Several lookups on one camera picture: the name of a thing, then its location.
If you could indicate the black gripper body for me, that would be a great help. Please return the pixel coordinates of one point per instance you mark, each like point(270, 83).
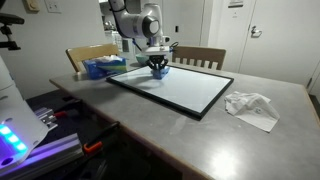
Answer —
point(157, 58)

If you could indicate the blue cloth towel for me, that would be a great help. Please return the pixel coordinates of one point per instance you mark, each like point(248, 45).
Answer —
point(161, 74)

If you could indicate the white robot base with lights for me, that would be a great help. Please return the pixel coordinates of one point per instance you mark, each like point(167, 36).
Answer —
point(16, 113)

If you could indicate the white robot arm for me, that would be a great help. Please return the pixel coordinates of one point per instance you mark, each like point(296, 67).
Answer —
point(133, 23)

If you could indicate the black framed whiteboard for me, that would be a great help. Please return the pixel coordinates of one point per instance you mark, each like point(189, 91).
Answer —
point(186, 90)

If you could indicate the green bowl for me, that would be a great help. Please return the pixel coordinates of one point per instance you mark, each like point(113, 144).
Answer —
point(140, 60)

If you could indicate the white kitchen stove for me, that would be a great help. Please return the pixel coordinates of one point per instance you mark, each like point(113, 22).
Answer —
point(125, 46)

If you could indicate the black door latch plate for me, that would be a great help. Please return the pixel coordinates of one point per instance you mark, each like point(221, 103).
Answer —
point(176, 29)

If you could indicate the dark brown wooden chair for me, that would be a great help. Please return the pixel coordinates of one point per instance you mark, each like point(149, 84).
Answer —
point(200, 52)

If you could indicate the white facial tissue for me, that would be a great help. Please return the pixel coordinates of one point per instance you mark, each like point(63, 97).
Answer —
point(108, 59)

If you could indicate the blue cardboard tissue box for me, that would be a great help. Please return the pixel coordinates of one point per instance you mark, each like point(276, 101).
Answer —
point(96, 70)

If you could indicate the light wooden chair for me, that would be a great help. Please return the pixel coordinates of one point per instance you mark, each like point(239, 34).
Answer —
point(90, 52)

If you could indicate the crumpled white paper napkin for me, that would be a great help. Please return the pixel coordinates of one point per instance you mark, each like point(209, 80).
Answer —
point(253, 111)

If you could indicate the white door with lever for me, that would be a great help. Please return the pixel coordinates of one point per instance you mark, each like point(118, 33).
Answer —
point(283, 40)

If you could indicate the beige round thermostat dial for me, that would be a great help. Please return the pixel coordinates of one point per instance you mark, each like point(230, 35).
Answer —
point(31, 5)

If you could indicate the white wrist mount plate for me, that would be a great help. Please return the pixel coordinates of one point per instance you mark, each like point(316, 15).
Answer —
point(155, 50)

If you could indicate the white wall sign plate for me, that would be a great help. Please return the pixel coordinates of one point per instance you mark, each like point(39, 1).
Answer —
point(235, 3)

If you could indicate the silver metal bracket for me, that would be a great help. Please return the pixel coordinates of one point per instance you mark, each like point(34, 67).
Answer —
point(46, 116)

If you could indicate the aluminium extrusion rail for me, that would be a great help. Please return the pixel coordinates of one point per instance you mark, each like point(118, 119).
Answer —
point(56, 150)

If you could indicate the black camera on mount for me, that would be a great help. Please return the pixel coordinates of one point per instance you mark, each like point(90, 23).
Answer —
point(10, 19)

